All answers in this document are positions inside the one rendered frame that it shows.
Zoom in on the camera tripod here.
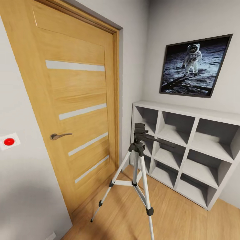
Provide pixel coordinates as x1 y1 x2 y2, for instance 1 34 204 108
90 123 177 240

